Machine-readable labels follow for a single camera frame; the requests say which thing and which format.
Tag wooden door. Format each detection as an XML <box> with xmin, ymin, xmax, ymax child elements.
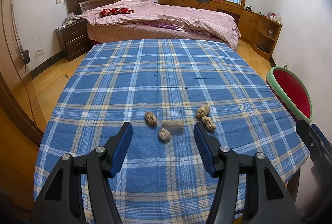
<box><xmin>0</xmin><ymin>0</ymin><xmax>44</xmax><ymax>214</ymax></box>

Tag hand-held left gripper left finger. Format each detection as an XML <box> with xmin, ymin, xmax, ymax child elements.
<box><xmin>28</xmin><ymin>122</ymin><xmax>133</xmax><ymax>224</ymax></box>

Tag dark wooden nightstand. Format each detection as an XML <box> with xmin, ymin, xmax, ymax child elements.
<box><xmin>54</xmin><ymin>18</ymin><xmax>91</xmax><ymax>61</ymax></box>

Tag pale peanut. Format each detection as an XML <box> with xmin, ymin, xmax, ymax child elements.
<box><xmin>162</xmin><ymin>120</ymin><xmax>185</xmax><ymax>131</ymax></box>

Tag small round peanut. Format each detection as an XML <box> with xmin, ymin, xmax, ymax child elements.
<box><xmin>158</xmin><ymin>128</ymin><xmax>171</xmax><ymax>141</ymax></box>

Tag blue plaid tablecloth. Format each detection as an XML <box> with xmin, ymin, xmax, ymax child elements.
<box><xmin>34</xmin><ymin>39</ymin><xmax>310</xmax><ymax>224</ymax></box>

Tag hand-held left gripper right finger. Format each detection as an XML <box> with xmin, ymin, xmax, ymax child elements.
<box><xmin>193</xmin><ymin>122</ymin><xmax>303</xmax><ymax>224</ymax></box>

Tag white containers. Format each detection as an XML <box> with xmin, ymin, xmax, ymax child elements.
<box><xmin>266</xmin><ymin>11</ymin><xmax>283</xmax><ymax>23</ymax></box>

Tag black cable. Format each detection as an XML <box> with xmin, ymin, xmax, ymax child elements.
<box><xmin>9</xmin><ymin>0</ymin><xmax>35</xmax><ymax>121</ymax></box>

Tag long wooden cabinet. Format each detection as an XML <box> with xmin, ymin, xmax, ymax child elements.
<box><xmin>158</xmin><ymin>0</ymin><xmax>283</xmax><ymax>60</ymax></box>

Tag red floral pillow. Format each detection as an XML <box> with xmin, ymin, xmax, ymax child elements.
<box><xmin>100</xmin><ymin>8</ymin><xmax>134</xmax><ymax>17</ymax></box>

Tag pile of grey cloth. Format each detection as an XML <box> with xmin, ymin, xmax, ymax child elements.
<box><xmin>61</xmin><ymin>13</ymin><xmax>81</xmax><ymax>28</ymax></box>

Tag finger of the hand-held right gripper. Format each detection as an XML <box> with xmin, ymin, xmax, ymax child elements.
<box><xmin>296</xmin><ymin>120</ymin><xmax>332</xmax><ymax>180</ymax></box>

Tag pink quilt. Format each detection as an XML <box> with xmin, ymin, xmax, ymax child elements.
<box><xmin>80</xmin><ymin>0</ymin><xmax>241</xmax><ymax>51</ymax></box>

